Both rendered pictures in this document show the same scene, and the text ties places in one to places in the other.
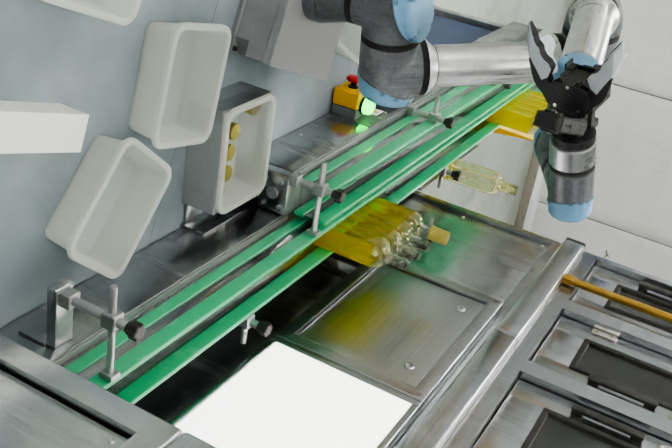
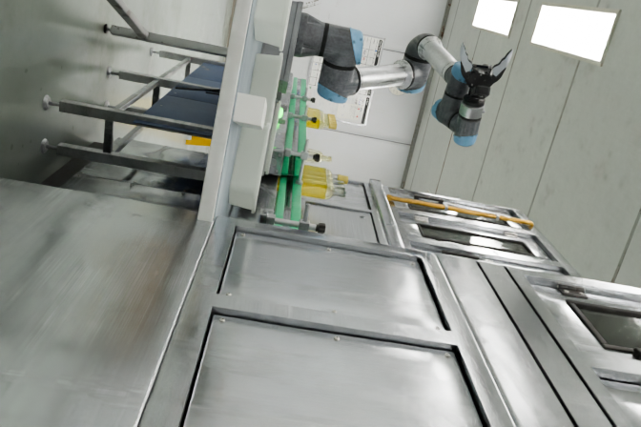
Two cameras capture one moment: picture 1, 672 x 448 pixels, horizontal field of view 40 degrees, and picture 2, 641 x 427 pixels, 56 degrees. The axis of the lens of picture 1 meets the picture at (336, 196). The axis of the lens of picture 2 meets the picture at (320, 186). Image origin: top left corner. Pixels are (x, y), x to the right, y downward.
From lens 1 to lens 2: 1.03 m
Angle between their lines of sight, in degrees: 29
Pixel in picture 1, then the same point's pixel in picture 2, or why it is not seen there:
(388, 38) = (346, 62)
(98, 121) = not seen: hidden behind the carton
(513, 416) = not seen: hidden behind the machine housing
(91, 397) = (382, 248)
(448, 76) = (365, 84)
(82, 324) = not seen: hidden behind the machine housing
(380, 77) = (339, 86)
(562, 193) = (468, 131)
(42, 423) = (376, 263)
